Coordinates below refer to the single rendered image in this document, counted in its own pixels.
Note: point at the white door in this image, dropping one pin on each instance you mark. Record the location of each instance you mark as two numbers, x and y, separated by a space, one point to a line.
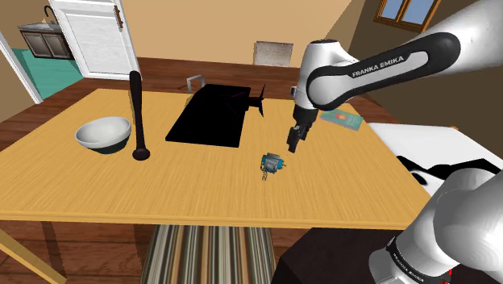
98 39

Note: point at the white bowl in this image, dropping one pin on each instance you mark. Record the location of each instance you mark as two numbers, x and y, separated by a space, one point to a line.
103 131

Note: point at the grey metal chair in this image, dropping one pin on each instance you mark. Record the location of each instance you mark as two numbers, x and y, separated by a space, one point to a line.
195 80

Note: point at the striped rug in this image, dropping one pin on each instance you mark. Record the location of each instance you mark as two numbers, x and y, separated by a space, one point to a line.
208 255

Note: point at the dark robot stand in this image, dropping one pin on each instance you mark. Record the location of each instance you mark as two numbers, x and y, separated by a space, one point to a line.
334 255

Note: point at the black flat monitor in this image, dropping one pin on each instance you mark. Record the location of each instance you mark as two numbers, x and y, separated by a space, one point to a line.
212 118

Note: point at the white black patterned furniture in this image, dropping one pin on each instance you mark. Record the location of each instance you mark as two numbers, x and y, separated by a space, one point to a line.
416 143

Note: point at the blue hand mixer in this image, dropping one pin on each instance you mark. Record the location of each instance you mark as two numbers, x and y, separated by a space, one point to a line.
271 162

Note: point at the beige wall panel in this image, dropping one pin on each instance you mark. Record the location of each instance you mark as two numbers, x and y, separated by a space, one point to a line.
273 54

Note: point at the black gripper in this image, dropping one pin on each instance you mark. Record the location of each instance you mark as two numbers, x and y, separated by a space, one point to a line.
305 116

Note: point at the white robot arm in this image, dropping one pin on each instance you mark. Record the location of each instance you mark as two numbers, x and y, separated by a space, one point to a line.
440 35

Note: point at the black baseball bat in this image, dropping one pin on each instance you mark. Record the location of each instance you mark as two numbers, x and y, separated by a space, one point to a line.
138 118

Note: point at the light wooden table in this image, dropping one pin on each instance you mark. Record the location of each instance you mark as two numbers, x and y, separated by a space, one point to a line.
196 188

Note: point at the wooden framed window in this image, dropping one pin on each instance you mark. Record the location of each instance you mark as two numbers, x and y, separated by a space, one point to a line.
406 12

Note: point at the light wooden bar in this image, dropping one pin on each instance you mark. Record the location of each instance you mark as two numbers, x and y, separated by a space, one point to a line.
27 257

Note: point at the dark kitchen cabinet with sink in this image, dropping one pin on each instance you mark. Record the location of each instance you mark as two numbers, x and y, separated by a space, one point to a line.
45 43

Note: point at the teal book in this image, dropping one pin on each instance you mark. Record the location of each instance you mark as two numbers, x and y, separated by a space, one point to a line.
341 118

